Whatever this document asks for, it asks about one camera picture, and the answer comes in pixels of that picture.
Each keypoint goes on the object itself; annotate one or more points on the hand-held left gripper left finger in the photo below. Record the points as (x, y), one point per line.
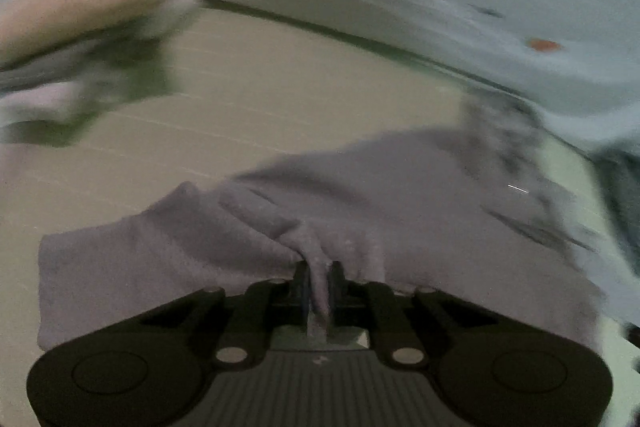
(301, 294)

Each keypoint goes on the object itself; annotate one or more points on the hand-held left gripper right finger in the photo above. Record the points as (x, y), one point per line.
(338, 294)

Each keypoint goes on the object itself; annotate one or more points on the dark grey garment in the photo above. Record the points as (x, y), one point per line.
(100, 72)

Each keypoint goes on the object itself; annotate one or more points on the teal garment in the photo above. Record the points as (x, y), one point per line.
(622, 192)

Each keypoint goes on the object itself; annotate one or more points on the light grey garment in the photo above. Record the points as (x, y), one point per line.
(400, 207)

